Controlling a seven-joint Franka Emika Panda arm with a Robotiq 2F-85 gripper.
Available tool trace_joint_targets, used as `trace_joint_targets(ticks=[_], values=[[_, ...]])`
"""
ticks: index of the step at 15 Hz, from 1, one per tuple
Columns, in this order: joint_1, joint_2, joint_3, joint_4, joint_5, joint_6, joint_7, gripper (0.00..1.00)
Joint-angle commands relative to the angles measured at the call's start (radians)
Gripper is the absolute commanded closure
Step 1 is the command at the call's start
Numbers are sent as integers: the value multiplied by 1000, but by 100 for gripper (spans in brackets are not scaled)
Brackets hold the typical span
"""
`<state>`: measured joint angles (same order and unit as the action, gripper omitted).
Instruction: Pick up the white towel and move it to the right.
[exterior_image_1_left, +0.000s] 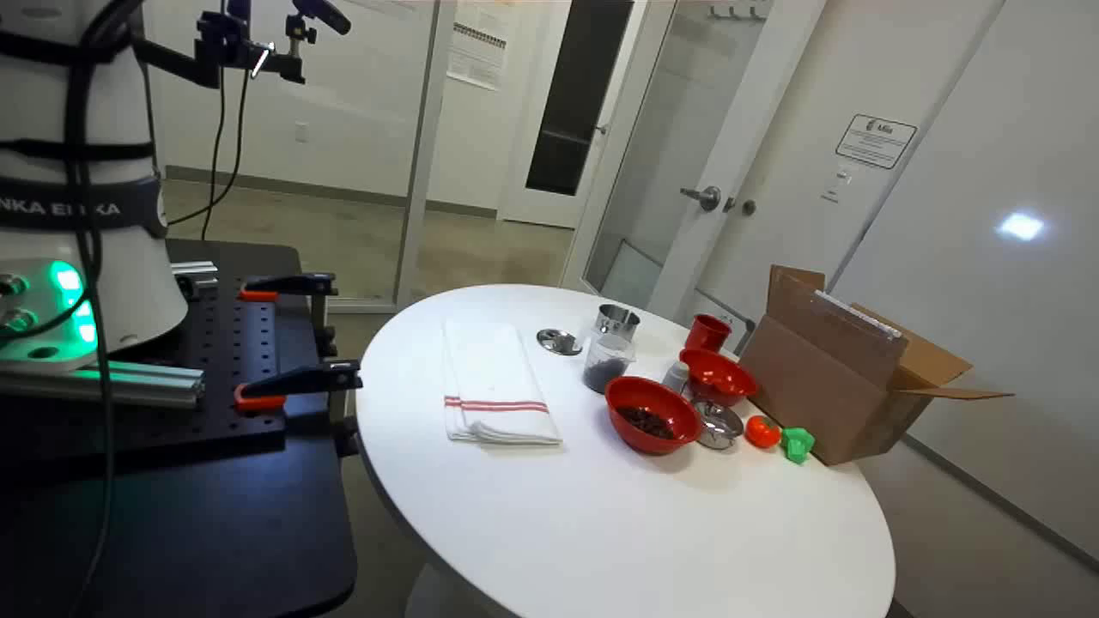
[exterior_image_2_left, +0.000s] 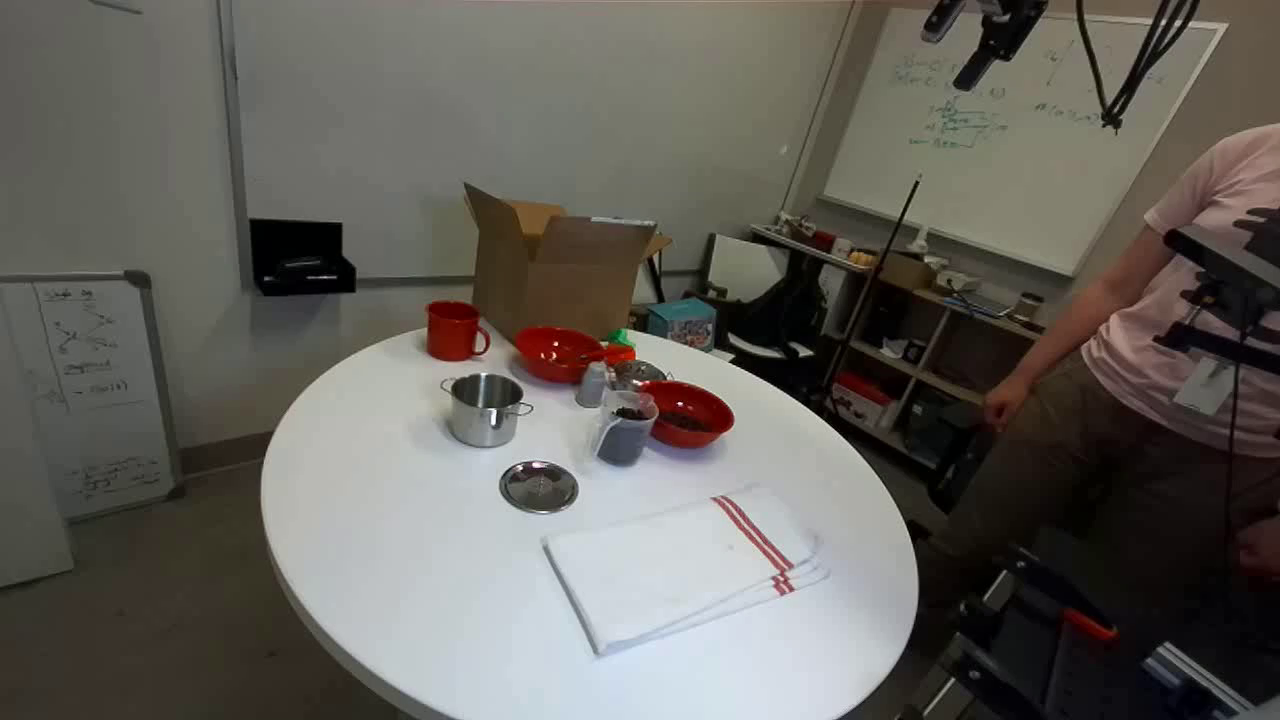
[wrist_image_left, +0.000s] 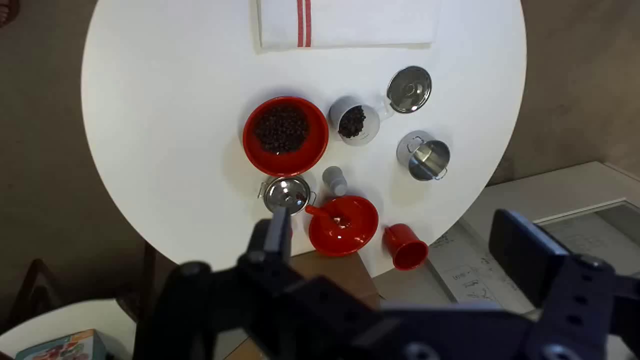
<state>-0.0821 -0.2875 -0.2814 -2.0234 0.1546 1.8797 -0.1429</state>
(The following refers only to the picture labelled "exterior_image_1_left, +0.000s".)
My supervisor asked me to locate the white towel with red stripes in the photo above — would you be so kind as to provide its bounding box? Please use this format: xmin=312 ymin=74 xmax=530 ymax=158
xmin=440 ymin=314 xmax=566 ymax=448

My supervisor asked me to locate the small round metal dish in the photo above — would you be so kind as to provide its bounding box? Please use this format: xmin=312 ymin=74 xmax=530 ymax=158
xmin=533 ymin=325 xmax=586 ymax=361

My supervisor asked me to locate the steel pot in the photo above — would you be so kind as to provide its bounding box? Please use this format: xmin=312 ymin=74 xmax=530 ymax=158
xmin=594 ymin=302 xmax=646 ymax=353

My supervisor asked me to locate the small grey cup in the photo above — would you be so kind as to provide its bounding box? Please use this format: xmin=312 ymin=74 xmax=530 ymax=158
xmin=579 ymin=329 xmax=639 ymax=399

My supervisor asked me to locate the red bowl with dark contents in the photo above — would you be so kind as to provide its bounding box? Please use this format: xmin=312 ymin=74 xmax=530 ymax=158
xmin=602 ymin=373 xmax=707 ymax=461

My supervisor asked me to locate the red mug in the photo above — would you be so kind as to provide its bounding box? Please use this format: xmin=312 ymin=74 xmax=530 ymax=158
xmin=682 ymin=313 xmax=733 ymax=357

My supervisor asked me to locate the empty red bowl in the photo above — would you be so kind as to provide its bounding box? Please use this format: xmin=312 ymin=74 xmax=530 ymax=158
xmin=675 ymin=348 xmax=762 ymax=409

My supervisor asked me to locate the orange toy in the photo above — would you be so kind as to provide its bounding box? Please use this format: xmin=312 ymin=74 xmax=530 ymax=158
xmin=741 ymin=411 xmax=786 ymax=454

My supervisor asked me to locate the paper sheet on glass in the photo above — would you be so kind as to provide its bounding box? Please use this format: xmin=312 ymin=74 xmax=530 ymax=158
xmin=443 ymin=19 xmax=512 ymax=91

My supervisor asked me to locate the green toy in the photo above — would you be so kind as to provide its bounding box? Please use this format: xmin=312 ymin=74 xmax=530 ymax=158
xmin=779 ymin=424 xmax=819 ymax=466

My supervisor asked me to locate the open cardboard box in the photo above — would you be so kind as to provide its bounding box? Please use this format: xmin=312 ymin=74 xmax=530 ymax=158
xmin=733 ymin=265 xmax=1016 ymax=470

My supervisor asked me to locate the white door sign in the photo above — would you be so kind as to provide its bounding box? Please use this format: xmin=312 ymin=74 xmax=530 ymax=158
xmin=832 ymin=110 xmax=922 ymax=176

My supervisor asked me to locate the black perforated mounting table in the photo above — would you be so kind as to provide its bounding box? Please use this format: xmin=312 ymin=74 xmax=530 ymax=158
xmin=0 ymin=238 xmax=360 ymax=618

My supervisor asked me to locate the silver door handle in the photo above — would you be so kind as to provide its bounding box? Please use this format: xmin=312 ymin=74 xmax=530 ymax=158
xmin=675 ymin=181 xmax=729 ymax=217

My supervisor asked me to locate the black clamp with orange handle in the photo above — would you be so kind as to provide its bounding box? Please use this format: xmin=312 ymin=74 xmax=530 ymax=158
xmin=231 ymin=357 xmax=368 ymax=420
xmin=238 ymin=272 xmax=342 ymax=313

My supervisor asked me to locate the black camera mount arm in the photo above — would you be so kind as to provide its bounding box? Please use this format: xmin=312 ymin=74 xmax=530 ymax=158
xmin=188 ymin=0 xmax=357 ymax=89

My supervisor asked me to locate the aluminium rail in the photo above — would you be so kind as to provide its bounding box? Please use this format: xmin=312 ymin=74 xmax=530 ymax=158
xmin=0 ymin=357 xmax=210 ymax=414

